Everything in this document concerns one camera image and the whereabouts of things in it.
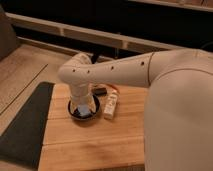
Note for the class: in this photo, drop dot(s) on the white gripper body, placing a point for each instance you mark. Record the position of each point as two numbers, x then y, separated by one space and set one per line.
81 96

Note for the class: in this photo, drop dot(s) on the black eraser block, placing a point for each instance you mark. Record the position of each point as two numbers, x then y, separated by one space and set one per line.
100 91

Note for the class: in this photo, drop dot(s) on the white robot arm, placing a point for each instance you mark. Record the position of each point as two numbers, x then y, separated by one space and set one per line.
178 113

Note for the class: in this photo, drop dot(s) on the blue cloth in bowl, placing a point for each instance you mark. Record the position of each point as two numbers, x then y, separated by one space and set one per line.
84 110

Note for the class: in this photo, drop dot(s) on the black round bowl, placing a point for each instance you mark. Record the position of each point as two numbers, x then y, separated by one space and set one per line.
75 115

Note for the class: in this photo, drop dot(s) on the white rectangular tube box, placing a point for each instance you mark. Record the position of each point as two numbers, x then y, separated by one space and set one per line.
110 105

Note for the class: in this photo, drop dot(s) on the dark grey floor mat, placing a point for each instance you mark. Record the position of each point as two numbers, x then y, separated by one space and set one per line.
21 142

